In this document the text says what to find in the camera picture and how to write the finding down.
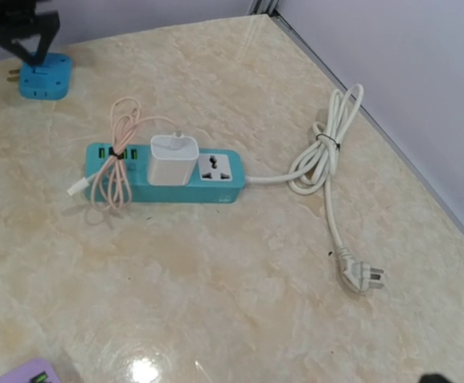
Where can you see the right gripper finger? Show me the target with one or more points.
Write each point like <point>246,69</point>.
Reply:
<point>434,378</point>

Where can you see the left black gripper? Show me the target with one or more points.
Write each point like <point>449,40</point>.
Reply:
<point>21,19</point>

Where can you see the blue plug adapter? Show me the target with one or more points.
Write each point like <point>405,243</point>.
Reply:
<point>48,81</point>

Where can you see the white plug adapter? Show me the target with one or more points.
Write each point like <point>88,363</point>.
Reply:
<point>172,159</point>

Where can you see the teal power strip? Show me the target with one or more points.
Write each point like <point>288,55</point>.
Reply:
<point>218,177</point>

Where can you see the purple power strip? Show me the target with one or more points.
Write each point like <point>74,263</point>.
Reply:
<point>37,370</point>

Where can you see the left aluminium corner post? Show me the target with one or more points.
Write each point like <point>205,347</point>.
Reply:
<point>267,7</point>

